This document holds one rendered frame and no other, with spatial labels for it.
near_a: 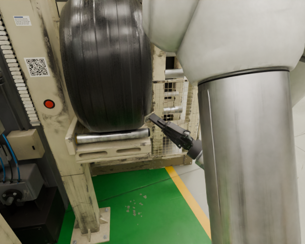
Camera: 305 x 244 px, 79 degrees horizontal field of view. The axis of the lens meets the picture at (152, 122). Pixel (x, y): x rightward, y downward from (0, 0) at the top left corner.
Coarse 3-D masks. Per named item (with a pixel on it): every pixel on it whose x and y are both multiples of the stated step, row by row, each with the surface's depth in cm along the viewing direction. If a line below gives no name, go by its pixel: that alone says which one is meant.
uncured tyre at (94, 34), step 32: (96, 0) 61; (128, 0) 63; (64, 32) 57; (96, 32) 57; (128, 32) 58; (64, 64) 58; (96, 64) 57; (128, 64) 59; (96, 96) 61; (128, 96) 63; (96, 128) 74; (128, 128) 79
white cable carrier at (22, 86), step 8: (0, 16) 64; (0, 24) 64; (0, 32) 65; (8, 40) 69; (8, 48) 68; (8, 56) 70; (8, 64) 71; (16, 64) 71; (16, 72) 73; (16, 80) 74; (24, 80) 76; (24, 88) 76; (24, 96) 78; (32, 104) 81; (32, 112) 82; (32, 120) 84
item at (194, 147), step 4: (184, 140) 68; (188, 140) 66; (192, 140) 67; (196, 140) 67; (200, 140) 68; (188, 144) 68; (192, 144) 66; (196, 144) 66; (200, 144) 66; (184, 148) 72; (188, 148) 70; (192, 148) 66; (196, 148) 66; (200, 148) 65; (188, 152) 67; (192, 152) 66; (196, 152) 65; (192, 156) 67; (196, 156) 66
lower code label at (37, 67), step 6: (24, 60) 70; (30, 60) 70; (36, 60) 71; (42, 60) 71; (30, 66) 72; (36, 66) 72; (42, 66) 72; (30, 72) 73; (36, 72) 73; (42, 72) 73; (48, 72) 74
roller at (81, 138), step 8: (144, 128) 89; (80, 136) 84; (88, 136) 84; (96, 136) 85; (104, 136) 85; (112, 136) 85; (120, 136) 86; (128, 136) 87; (136, 136) 87; (144, 136) 88
